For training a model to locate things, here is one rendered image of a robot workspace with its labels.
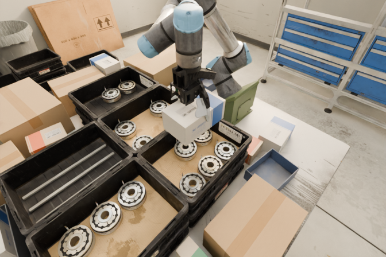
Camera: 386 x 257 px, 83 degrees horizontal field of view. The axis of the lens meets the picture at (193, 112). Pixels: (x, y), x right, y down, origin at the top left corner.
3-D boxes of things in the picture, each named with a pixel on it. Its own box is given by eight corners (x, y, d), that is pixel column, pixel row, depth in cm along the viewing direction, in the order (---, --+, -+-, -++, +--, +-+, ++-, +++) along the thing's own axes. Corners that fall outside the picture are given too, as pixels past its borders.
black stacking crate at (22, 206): (102, 137, 108) (95, 120, 101) (139, 171, 93) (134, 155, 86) (12, 193, 86) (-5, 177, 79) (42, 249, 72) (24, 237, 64)
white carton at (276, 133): (271, 125, 129) (275, 114, 123) (291, 135, 124) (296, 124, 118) (255, 145, 118) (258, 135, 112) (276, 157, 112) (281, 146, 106)
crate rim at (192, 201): (200, 109, 109) (200, 105, 107) (253, 140, 94) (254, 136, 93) (135, 158, 87) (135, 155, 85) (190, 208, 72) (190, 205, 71)
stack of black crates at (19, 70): (66, 82, 260) (50, 46, 229) (78, 94, 243) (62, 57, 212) (27, 98, 238) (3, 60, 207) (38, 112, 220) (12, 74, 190)
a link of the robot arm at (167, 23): (162, 14, 69) (159, 27, 61) (192, -9, 65) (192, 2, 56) (178, 34, 73) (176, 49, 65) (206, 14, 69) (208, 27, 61)
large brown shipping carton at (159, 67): (166, 63, 185) (163, 40, 171) (193, 75, 171) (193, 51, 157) (128, 84, 161) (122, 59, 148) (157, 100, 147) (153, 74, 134)
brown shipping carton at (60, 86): (100, 84, 161) (93, 65, 151) (114, 97, 149) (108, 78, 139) (57, 101, 146) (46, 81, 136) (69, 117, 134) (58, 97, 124)
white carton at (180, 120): (200, 104, 91) (201, 86, 84) (223, 117, 84) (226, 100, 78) (163, 128, 80) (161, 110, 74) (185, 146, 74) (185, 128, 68)
